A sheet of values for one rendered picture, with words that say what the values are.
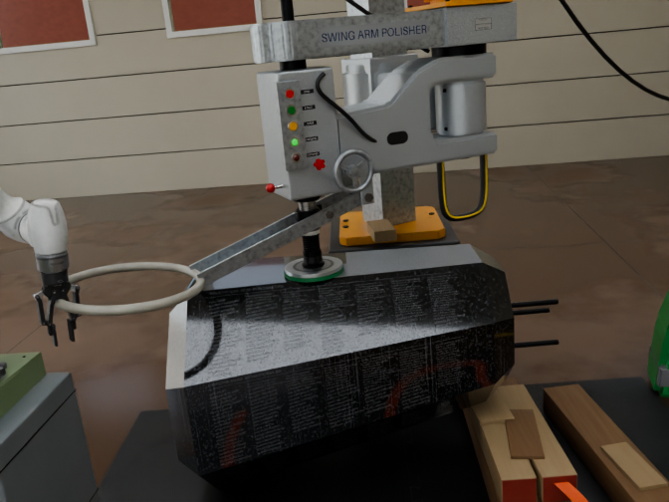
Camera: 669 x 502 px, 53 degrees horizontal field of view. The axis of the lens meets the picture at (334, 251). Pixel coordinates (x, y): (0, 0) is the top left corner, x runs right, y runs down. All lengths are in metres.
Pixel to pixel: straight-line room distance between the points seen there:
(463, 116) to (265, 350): 1.11
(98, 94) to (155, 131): 0.85
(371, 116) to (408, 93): 0.16
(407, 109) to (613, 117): 6.54
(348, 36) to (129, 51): 6.83
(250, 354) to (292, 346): 0.14
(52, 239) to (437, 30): 1.43
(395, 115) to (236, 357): 0.99
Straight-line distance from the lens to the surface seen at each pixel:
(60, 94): 9.39
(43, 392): 2.01
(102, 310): 2.07
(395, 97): 2.39
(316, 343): 2.28
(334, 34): 2.26
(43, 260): 2.12
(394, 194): 3.17
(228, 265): 2.27
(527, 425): 2.59
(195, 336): 2.35
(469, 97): 2.55
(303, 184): 2.24
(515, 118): 8.54
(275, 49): 2.21
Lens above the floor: 1.63
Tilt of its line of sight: 17 degrees down
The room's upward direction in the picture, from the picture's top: 5 degrees counter-clockwise
